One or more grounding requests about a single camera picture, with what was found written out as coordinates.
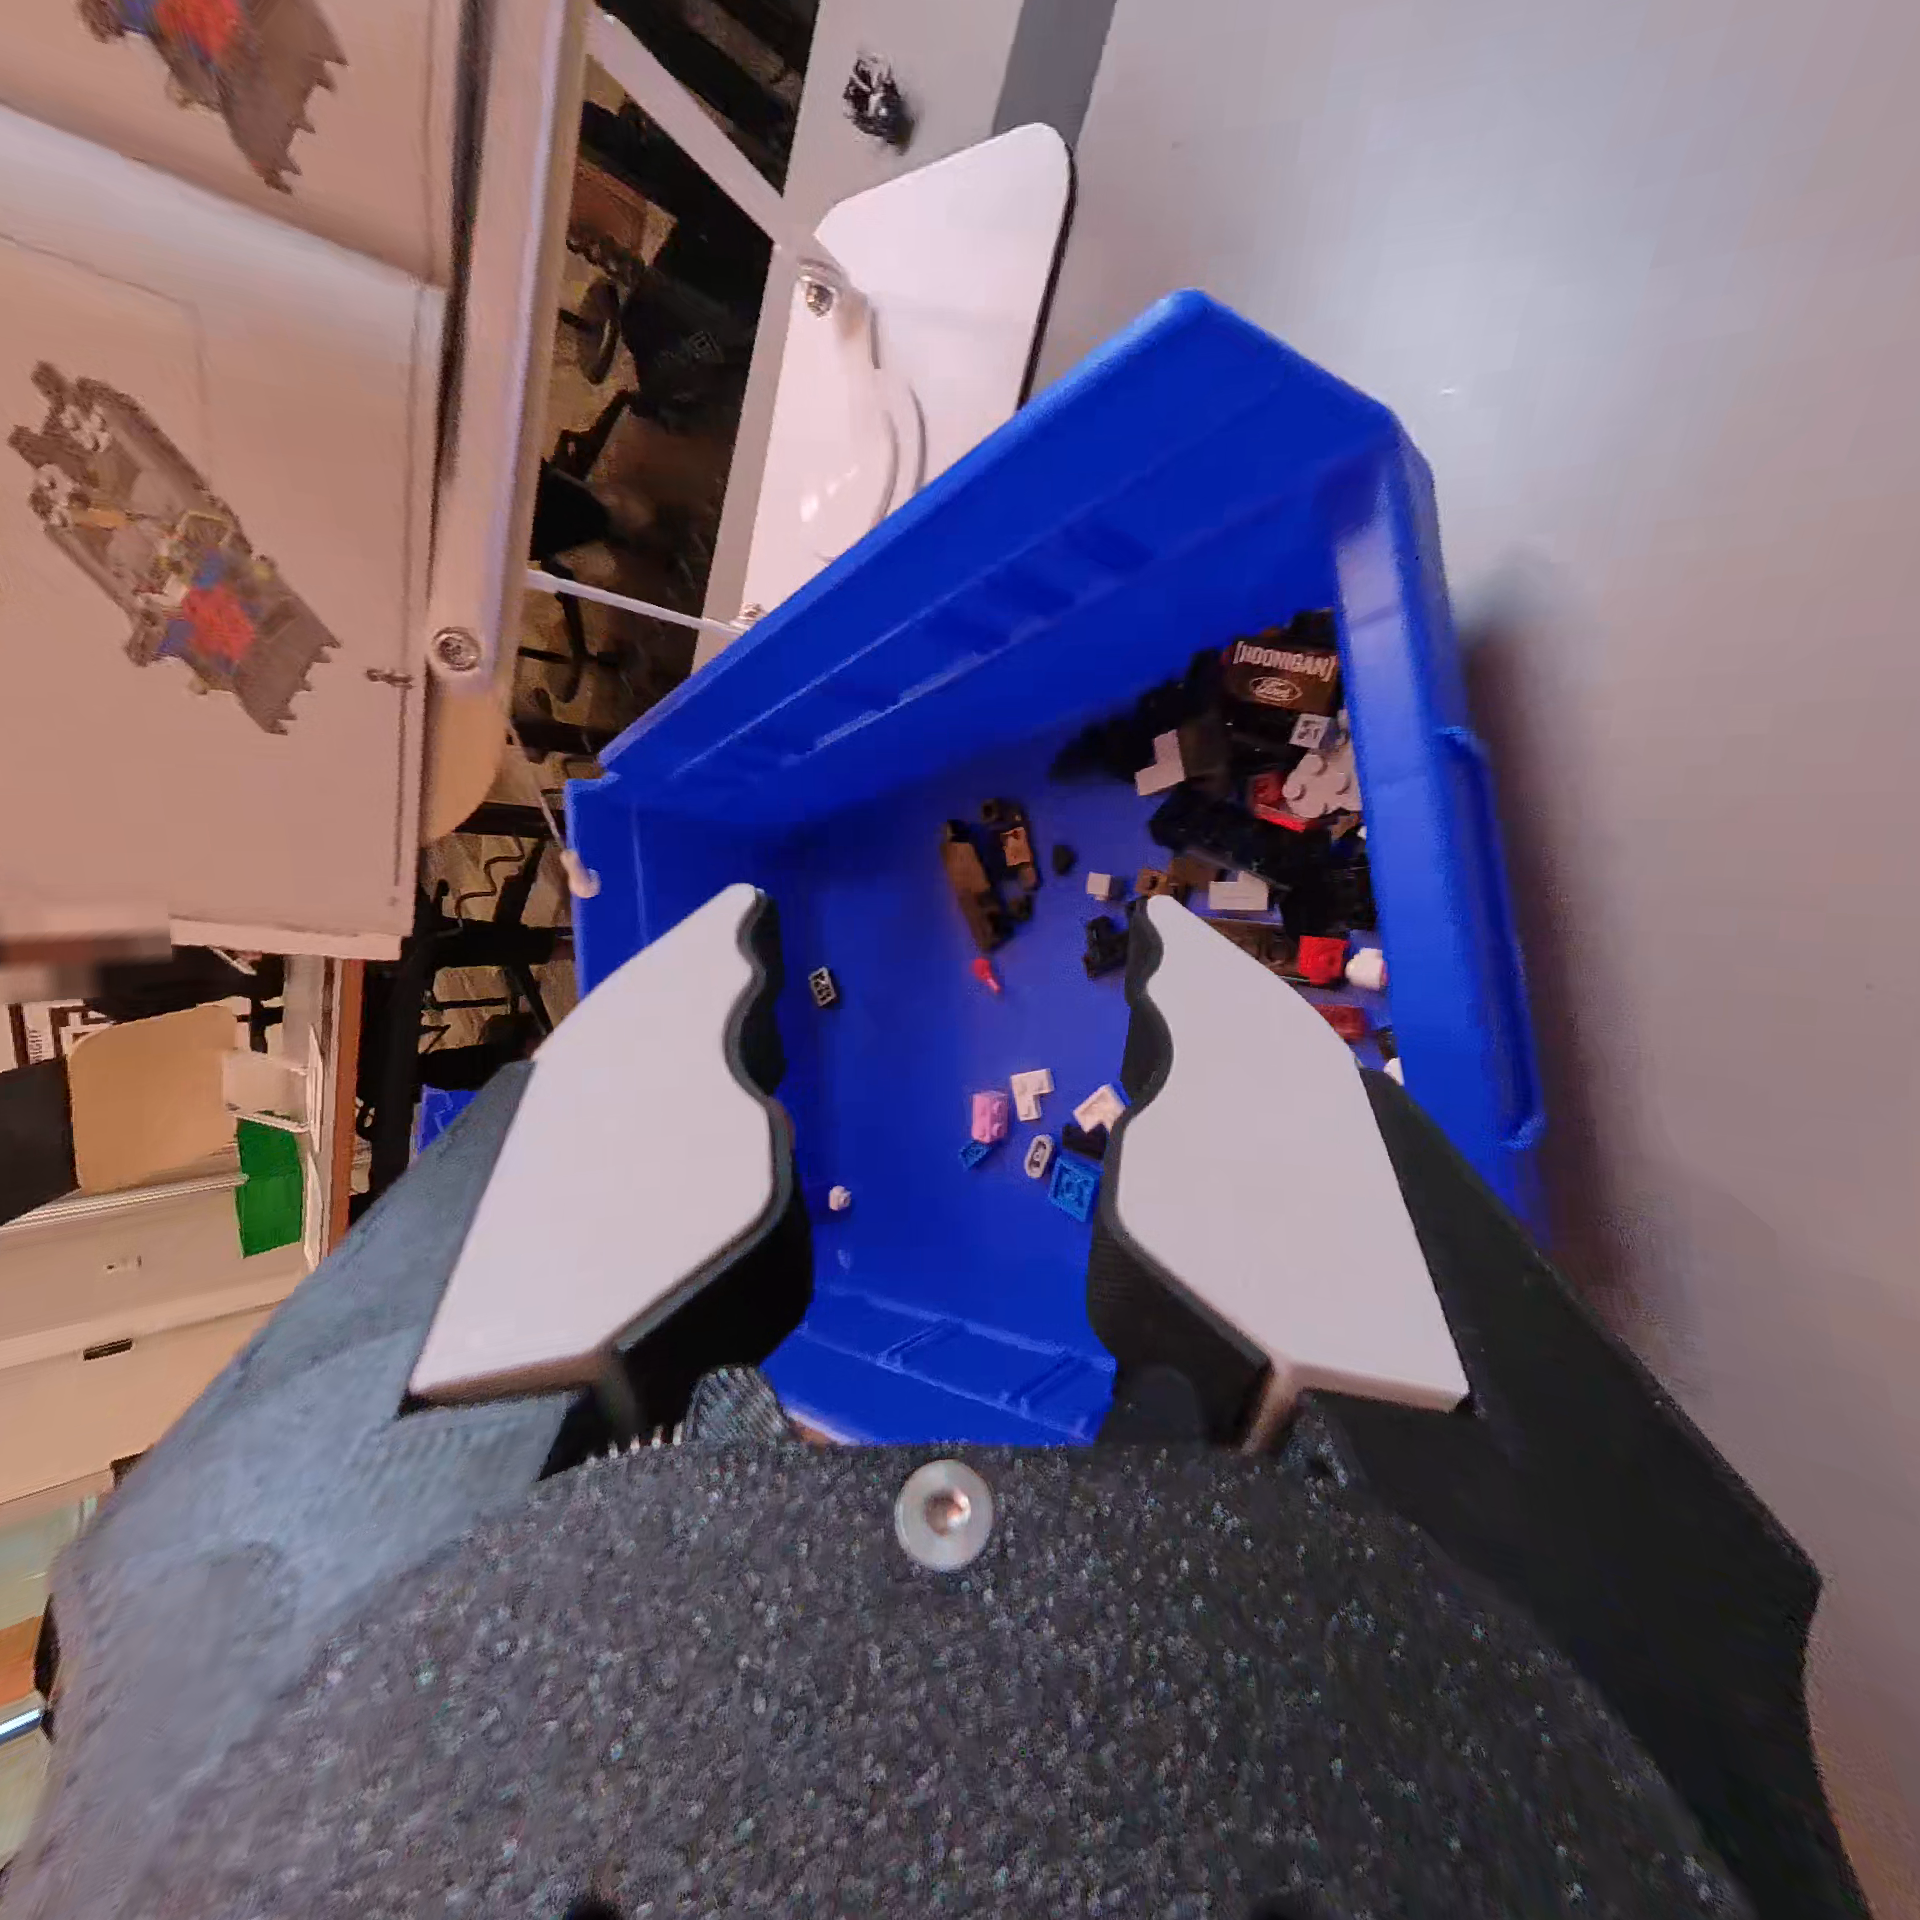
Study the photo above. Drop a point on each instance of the lego pieces pile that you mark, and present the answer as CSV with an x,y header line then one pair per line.
x,y
1261,813

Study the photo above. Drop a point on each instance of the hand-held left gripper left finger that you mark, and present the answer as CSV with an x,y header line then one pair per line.
x,y
616,1201

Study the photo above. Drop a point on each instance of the white book stand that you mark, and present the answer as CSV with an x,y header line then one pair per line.
x,y
902,333

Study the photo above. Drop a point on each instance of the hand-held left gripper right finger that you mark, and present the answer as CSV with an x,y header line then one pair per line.
x,y
1276,1201

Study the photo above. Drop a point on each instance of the lego instruction booklet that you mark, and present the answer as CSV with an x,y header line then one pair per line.
x,y
181,451

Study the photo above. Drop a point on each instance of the blue plastic bin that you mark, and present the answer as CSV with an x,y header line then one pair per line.
x,y
1200,540

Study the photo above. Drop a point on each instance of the green box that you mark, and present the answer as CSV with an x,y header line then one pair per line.
x,y
271,1187

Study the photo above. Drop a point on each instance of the cardboard box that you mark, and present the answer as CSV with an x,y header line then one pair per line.
x,y
152,1097

